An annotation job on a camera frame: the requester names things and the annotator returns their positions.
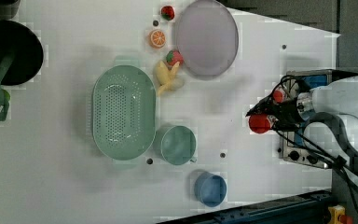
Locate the black round pot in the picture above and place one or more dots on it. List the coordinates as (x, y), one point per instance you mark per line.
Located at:
(28, 54)

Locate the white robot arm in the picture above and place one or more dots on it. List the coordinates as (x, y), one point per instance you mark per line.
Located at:
(325, 118)

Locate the black cylinder container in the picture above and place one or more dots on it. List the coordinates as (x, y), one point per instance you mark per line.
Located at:
(9, 9)

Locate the lilac round plate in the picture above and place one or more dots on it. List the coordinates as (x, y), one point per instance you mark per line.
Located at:
(207, 37)

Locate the yellow banana toy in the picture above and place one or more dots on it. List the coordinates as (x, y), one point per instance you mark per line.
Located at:
(167, 78)

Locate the green perforated colander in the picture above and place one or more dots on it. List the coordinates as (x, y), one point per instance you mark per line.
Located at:
(123, 112)

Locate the orange slice toy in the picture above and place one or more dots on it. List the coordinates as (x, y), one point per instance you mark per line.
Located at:
(157, 39)

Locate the red plush ketchup bottle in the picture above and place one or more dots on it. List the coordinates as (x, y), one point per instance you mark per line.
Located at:
(261, 123)

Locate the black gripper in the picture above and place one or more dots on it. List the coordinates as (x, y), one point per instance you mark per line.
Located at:
(286, 114)

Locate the red strawberry toy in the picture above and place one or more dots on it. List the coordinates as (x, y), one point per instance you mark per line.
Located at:
(174, 57)

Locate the blue cup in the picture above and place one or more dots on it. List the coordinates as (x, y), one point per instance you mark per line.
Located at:
(210, 189)

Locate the green mug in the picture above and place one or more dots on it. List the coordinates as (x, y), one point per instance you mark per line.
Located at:
(176, 145)

